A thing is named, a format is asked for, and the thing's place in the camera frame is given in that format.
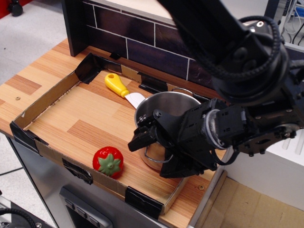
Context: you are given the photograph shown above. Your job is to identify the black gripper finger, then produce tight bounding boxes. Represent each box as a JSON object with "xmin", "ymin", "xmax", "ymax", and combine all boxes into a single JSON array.
[
  {"xmin": 128, "ymin": 109, "xmax": 166, "ymax": 152},
  {"xmin": 160, "ymin": 152, "xmax": 217, "ymax": 178}
]

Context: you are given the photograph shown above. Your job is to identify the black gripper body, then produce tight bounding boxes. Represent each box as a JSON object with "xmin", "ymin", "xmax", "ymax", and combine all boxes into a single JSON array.
[{"xmin": 159, "ymin": 99, "xmax": 257, "ymax": 167}]

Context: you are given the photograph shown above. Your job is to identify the stainless steel pot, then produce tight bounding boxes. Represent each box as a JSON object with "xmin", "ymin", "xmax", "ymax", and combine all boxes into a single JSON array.
[{"xmin": 134, "ymin": 88, "xmax": 200, "ymax": 172}]

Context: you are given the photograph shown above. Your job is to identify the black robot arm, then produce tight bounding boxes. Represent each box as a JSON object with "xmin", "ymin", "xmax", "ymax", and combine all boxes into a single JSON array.
[{"xmin": 128, "ymin": 0, "xmax": 304, "ymax": 178}]

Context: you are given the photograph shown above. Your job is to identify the cardboard fence with black tape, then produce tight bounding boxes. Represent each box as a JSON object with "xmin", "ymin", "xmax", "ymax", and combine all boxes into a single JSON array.
[{"xmin": 11, "ymin": 55, "xmax": 213, "ymax": 227}]

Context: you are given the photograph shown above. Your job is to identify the red toy strawberry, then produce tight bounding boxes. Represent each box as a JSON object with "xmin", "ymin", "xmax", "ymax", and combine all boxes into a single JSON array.
[{"xmin": 92, "ymin": 146, "xmax": 124, "ymax": 178}]

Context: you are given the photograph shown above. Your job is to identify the white toy sink drainboard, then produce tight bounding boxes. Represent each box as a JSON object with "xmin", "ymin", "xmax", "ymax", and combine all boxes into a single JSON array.
[{"xmin": 224, "ymin": 130, "xmax": 304, "ymax": 209}]

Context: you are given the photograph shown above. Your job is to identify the grey oven control panel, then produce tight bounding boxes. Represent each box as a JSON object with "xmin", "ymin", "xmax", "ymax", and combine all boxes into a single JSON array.
[{"xmin": 59, "ymin": 187, "xmax": 114, "ymax": 228}]

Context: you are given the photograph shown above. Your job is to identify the light wooden shelf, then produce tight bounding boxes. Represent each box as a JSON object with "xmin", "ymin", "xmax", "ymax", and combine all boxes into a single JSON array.
[{"xmin": 87, "ymin": 0, "xmax": 175, "ymax": 26}]

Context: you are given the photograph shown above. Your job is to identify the black caster wheel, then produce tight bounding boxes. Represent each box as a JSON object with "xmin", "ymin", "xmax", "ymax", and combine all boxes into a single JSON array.
[{"xmin": 8, "ymin": 0, "xmax": 23, "ymax": 17}]

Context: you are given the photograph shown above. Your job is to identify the yellow handled toy knife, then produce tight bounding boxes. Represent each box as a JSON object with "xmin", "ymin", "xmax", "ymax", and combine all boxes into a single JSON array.
[{"xmin": 104, "ymin": 73, "xmax": 145, "ymax": 109}]

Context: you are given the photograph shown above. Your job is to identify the dark grey left post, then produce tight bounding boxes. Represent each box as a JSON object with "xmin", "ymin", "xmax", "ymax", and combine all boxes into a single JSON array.
[{"xmin": 61, "ymin": 0, "xmax": 88, "ymax": 57}]

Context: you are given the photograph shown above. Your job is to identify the white cables in background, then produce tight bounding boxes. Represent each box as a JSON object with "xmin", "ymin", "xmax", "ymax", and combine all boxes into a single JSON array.
[{"xmin": 277, "ymin": 0, "xmax": 304, "ymax": 46}]

